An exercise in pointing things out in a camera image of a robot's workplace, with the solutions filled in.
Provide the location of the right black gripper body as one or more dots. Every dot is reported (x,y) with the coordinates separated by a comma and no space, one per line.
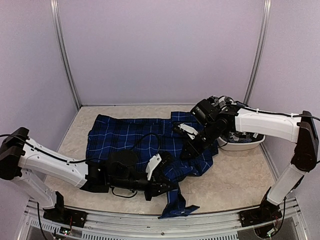
(202,145)

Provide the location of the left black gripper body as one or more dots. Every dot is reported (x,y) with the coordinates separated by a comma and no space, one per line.
(155,184)

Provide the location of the blue plaid long sleeve shirt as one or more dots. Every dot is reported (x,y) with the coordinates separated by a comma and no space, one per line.
(147,137)

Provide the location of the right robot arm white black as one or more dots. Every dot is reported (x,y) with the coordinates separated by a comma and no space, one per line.
(296,128)

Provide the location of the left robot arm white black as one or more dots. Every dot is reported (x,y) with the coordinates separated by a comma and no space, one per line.
(21,157)

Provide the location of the white plastic basin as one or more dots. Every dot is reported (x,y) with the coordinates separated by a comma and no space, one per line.
(229,146)

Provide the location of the grey black patterned shirt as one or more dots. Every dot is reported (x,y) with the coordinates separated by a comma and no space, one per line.
(229,109)

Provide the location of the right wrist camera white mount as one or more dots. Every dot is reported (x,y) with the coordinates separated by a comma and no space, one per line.
(184,129)

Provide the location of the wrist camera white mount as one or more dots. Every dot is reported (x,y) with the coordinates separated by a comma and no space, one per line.
(157,163)
(184,129)

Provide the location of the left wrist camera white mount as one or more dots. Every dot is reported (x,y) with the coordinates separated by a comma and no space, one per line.
(157,163)

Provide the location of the front aluminium rail base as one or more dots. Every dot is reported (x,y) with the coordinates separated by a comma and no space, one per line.
(104,225)

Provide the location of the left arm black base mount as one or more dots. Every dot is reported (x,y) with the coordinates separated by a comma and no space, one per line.
(66,216)

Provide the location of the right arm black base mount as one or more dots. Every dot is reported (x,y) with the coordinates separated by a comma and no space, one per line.
(259,215)

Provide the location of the right aluminium frame post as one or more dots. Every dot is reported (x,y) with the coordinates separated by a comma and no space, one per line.
(259,50)

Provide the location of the aluminium frame post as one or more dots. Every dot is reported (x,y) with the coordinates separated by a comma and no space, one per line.
(54,5)
(259,50)

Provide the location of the left aluminium frame post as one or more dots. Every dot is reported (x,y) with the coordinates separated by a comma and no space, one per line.
(54,5)

